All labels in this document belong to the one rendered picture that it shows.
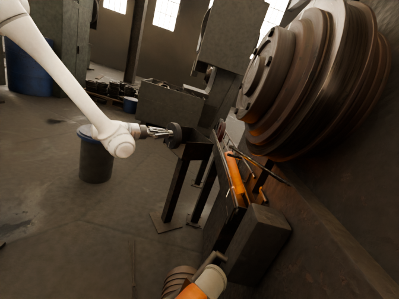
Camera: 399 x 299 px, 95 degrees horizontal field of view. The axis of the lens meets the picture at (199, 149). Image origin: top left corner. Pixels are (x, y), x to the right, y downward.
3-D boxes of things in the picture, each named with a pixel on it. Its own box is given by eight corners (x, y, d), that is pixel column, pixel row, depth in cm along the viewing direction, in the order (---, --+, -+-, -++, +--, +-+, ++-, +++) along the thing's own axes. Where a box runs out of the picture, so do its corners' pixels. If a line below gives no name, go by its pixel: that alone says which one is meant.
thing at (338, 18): (250, 136, 89) (297, 27, 72) (293, 192, 46) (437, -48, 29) (237, 131, 89) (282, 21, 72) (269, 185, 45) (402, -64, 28)
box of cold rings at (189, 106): (192, 128, 394) (203, 91, 366) (192, 142, 318) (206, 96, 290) (144, 114, 379) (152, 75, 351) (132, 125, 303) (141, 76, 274)
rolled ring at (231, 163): (222, 148, 73) (231, 145, 72) (225, 156, 90) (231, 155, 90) (236, 194, 68) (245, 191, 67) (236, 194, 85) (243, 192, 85)
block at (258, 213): (251, 264, 61) (284, 209, 53) (257, 290, 54) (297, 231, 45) (221, 257, 60) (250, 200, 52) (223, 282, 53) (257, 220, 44)
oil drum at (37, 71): (63, 95, 337) (65, 41, 304) (35, 98, 281) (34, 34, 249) (30, 85, 332) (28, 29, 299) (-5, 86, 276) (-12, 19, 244)
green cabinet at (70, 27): (32, 90, 311) (29, -17, 257) (62, 88, 376) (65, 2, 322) (62, 99, 315) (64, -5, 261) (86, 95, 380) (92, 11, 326)
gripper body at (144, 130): (135, 135, 100) (151, 135, 105) (139, 142, 94) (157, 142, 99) (136, 122, 97) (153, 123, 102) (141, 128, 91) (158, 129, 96)
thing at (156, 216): (169, 204, 158) (193, 127, 132) (183, 228, 140) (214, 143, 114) (146, 208, 146) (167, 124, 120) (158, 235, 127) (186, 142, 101)
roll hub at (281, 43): (241, 114, 76) (271, 40, 66) (260, 134, 50) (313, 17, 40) (228, 110, 76) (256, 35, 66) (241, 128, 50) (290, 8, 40)
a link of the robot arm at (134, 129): (127, 143, 90) (139, 143, 94) (129, 126, 87) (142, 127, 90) (123, 136, 97) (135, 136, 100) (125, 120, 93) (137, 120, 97)
